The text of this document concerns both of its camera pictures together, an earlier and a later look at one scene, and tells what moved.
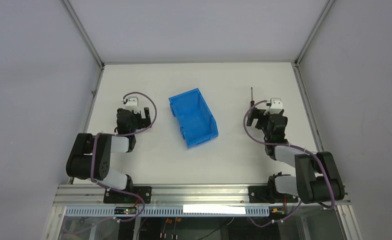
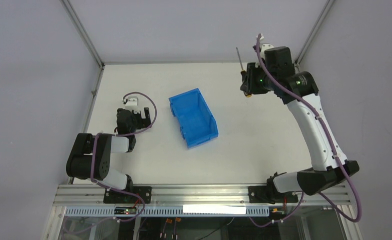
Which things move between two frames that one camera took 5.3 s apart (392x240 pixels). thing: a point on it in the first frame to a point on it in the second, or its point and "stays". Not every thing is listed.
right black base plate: (262, 194) stays
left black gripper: (143, 119) stays
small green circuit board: (125, 210) stays
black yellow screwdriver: (252, 102) to (242, 74)
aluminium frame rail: (68, 195) stays
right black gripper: (260, 118) to (247, 81)
